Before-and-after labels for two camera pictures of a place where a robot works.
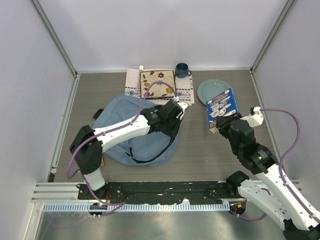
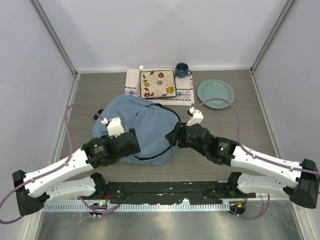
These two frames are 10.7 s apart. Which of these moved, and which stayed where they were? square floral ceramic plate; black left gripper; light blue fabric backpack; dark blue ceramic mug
Moved: black left gripper
Stayed: light blue fabric backpack; dark blue ceramic mug; square floral ceramic plate
